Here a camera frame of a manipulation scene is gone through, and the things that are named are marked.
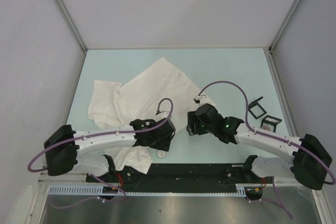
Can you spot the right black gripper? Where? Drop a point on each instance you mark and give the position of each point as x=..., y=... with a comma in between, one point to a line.
x=191, y=119

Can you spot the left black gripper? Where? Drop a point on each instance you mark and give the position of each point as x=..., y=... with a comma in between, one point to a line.
x=164, y=145

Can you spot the white t-shirt garment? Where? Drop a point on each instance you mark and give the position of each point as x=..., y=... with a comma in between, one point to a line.
x=160, y=86

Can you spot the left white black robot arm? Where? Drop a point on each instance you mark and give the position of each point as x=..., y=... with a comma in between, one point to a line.
x=101, y=151

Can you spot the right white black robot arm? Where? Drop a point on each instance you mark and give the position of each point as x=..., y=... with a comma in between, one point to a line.
x=304, y=159

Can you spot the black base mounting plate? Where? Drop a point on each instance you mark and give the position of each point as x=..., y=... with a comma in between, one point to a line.
x=185, y=178

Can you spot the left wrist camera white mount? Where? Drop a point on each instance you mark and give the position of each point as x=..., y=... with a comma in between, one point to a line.
x=163, y=112

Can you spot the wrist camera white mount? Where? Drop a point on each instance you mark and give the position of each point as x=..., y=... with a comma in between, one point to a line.
x=202, y=99
x=163, y=112

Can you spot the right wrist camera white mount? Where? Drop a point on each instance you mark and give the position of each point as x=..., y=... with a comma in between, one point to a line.
x=202, y=99

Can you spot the upper black square frame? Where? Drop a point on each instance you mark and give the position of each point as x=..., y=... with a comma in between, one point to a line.
x=255, y=108

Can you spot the black square frame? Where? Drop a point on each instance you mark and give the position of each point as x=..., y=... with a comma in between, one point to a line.
x=255, y=108
x=270, y=121

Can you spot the lower black square frame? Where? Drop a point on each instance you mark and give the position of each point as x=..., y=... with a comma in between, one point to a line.
x=270, y=121

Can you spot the grey slotted cable duct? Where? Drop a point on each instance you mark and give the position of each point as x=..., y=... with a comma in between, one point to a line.
x=103, y=190

